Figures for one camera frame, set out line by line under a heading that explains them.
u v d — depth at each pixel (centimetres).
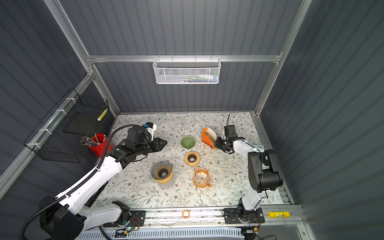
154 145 68
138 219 72
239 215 67
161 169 80
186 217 72
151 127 70
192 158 94
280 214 73
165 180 74
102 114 82
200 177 87
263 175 48
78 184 43
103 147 89
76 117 79
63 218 37
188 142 98
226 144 72
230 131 77
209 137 94
